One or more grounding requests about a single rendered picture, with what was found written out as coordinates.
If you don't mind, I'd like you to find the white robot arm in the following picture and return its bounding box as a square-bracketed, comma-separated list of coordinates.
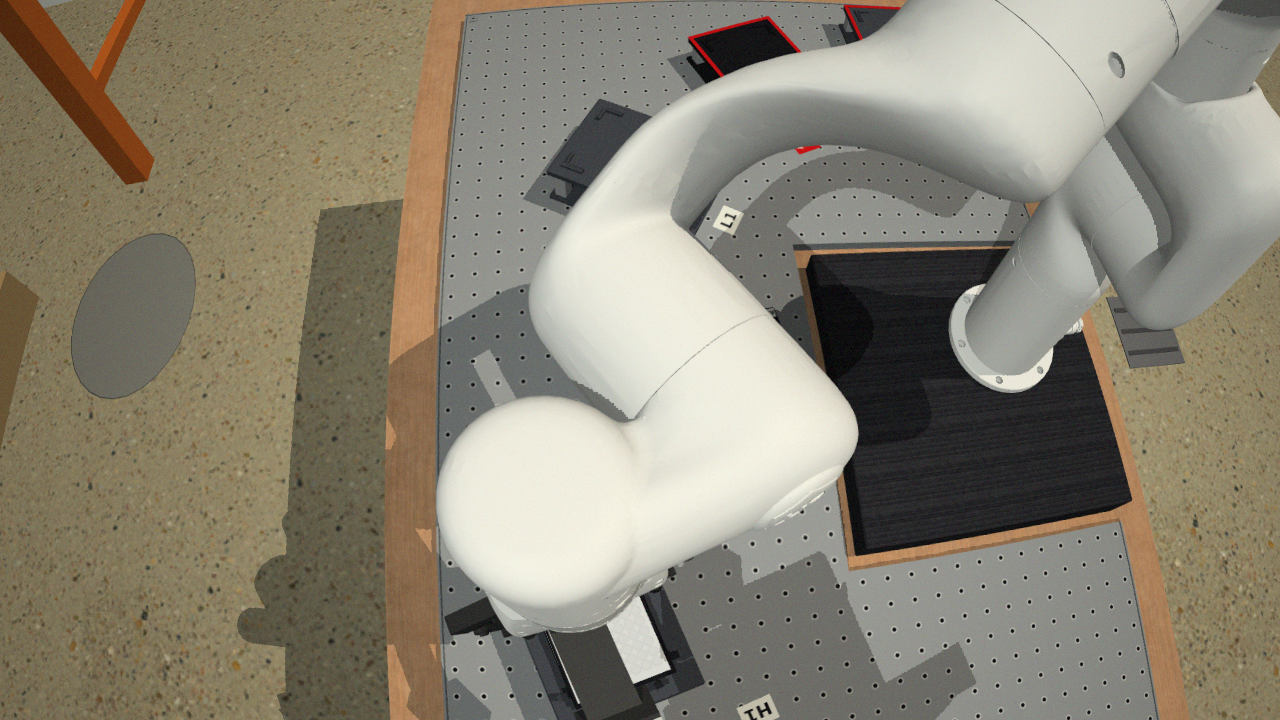
[436, 0, 1280, 720]

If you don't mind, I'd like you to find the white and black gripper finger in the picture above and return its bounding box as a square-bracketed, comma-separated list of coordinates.
[445, 597, 511, 637]
[650, 557, 694, 593]

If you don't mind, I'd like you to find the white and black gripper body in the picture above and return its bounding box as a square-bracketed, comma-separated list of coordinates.
[485, 569, 668, 637]

